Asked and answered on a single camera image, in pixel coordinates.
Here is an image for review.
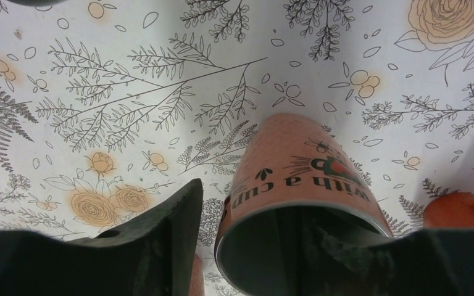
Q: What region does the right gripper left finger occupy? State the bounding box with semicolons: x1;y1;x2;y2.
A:
0;179;203;295

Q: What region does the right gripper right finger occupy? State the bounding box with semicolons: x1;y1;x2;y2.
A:
296;208;474;295

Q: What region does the salmon pink cup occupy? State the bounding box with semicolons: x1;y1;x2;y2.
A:
215;113;392;295

